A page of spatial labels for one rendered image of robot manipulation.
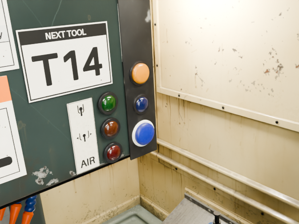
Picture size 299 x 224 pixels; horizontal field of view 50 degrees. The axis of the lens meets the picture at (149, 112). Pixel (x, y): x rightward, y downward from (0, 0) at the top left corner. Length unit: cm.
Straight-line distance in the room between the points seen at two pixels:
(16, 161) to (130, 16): 20
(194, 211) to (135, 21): 126
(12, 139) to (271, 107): 93
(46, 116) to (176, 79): 110
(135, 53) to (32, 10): 13
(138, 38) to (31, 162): 18
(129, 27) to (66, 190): 136
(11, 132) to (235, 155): 106
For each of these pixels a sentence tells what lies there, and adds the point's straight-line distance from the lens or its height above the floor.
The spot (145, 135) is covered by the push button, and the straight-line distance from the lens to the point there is 42.
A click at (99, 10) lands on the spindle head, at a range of 37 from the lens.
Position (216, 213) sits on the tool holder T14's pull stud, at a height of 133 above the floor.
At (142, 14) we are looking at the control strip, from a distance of 40.
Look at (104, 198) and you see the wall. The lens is 183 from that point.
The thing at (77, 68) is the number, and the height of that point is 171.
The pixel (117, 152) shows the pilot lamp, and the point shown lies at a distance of 40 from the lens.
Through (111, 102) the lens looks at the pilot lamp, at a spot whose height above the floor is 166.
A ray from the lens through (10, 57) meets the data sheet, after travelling 33.
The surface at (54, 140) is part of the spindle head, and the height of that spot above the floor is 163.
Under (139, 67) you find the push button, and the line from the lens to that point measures 39.
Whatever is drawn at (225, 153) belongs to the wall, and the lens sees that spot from 134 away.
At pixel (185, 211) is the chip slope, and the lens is 158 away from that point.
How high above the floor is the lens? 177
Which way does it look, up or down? 20 degrees down
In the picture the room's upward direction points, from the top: 3 degrees counter-clockwise
